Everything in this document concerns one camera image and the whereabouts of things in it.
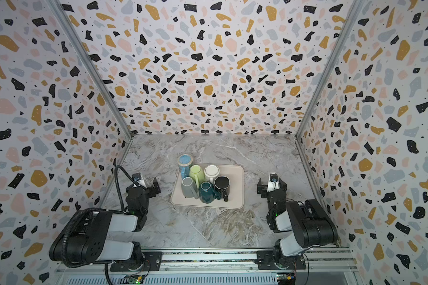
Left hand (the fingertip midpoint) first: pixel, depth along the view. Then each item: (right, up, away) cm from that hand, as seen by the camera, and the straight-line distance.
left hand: (147, 180), depth 90 cm
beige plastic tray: (+45, +2, +14) cm, 47 cm away
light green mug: (+25, +3, +2) cm, 25 cm away
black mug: (+38, -2, 0) cm, 38 cm away
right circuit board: (+64, -37, -18) cm, 76 cm away
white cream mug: (+32, +4, +5) cm, 33 cm away
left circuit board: (+4, -36, -19) cm, 41 cm away
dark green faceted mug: (+30, -6, -4) cm, 31 cm away
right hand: (+63, +1, 0) cm, 63 cm away
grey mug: (+21, -4, -2) cm, 22 cm away
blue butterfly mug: (+18, +10, +4) cm, 20 cm away
